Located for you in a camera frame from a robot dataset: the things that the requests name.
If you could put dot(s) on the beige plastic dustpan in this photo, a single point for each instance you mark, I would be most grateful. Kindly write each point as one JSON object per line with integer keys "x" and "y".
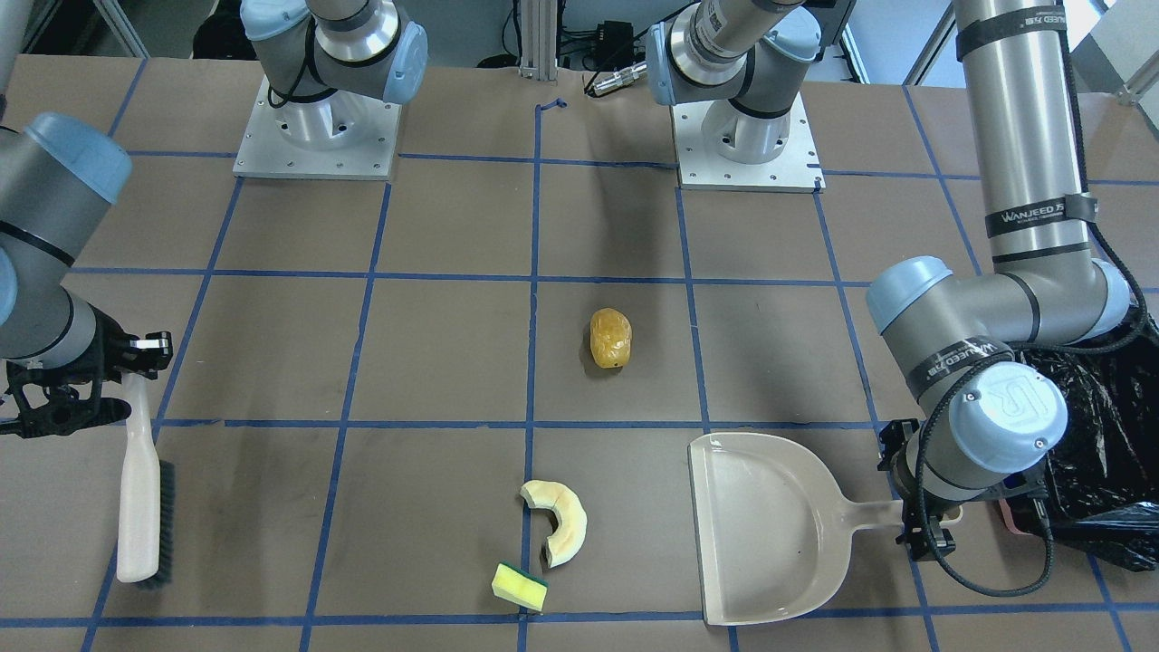
{"x": 773, "y": 528}

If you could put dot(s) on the aluminium frame post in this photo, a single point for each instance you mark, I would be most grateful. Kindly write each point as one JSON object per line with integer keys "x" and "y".
{"x": 538, "y": 34}

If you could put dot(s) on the beige hand brush black bristles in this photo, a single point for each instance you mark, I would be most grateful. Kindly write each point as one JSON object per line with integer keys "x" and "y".
{"x": 146, "y": 506}

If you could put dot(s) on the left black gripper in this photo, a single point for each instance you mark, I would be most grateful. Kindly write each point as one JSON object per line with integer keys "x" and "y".
{"x": 906, "y": 471}

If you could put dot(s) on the black trash bag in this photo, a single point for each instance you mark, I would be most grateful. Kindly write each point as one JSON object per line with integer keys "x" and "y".
{"x": 1102, "y": 477}

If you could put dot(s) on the yellow green sponge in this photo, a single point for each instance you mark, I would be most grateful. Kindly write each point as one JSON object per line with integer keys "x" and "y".
{"x": 523, "y": 589}

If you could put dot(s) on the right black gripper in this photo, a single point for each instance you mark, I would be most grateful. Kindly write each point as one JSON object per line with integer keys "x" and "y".
{"x": 106, "y": 341}

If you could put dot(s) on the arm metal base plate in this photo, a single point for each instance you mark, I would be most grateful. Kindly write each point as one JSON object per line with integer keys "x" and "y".
{"x": 343, "y": 137}
{"x": 720, "y": 149}

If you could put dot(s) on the pale curved squash slice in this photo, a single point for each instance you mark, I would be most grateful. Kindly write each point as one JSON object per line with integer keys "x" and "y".
{"x": 571, "y": 527}

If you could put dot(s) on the yellow potato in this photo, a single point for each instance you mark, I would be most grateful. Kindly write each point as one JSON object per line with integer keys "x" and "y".
{"x": 610, "y": 338}

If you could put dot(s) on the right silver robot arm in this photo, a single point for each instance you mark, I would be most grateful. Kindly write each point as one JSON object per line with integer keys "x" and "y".
{"x": 60, "y": 176}

